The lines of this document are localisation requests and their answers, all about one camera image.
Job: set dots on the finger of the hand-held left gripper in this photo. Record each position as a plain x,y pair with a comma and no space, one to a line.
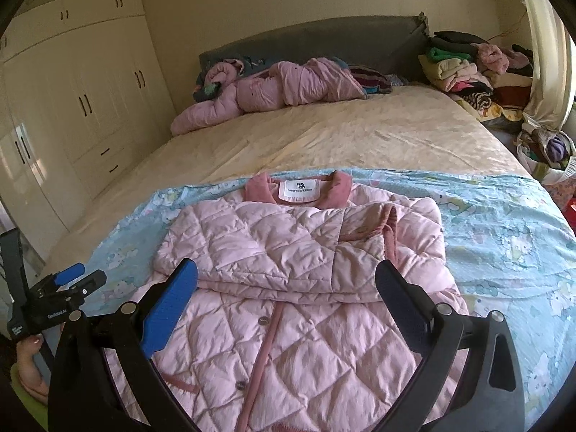
69,273
90,283

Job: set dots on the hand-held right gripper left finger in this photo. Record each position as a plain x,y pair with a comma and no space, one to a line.
171,306

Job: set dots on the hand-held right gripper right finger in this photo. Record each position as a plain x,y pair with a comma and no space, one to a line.
400,306

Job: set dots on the pink quilted jacket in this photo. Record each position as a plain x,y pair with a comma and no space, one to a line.
279,243

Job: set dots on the white bag of clothes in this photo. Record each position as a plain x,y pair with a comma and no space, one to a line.
555,148

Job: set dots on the pile of folded clothes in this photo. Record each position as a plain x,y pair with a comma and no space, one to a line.
459,72

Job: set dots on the person's left hand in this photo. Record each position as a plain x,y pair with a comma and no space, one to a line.
33,364

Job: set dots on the black upright panel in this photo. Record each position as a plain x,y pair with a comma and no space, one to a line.
11,270

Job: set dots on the green cloth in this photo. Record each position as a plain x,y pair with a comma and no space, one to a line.
24,396

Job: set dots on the blue cartoon printed blanket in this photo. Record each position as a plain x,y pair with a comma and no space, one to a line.
495,234

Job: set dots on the cream wardrobe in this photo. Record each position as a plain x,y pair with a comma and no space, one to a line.
67,99

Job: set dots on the bed with beige sheet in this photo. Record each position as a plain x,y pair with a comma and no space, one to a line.
292,135

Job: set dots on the striped dark cloth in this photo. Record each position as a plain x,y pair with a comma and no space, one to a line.
373,78

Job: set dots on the crumpled pink duvet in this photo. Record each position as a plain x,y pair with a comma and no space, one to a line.
292,81

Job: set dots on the grey padded headboard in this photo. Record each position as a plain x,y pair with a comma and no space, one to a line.
315,38

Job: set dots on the cream curtain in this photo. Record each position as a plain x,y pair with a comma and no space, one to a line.
546,54

